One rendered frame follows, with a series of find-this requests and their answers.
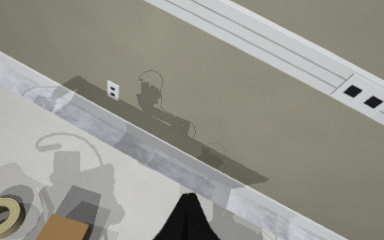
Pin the brown rectangular block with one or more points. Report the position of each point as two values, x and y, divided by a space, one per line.
61 228

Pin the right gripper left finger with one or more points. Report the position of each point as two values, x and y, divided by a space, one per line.
175 228

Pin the beige roll of masking tape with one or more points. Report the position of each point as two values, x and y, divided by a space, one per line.
15 219

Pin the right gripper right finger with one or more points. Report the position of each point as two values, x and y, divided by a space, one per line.
198 227

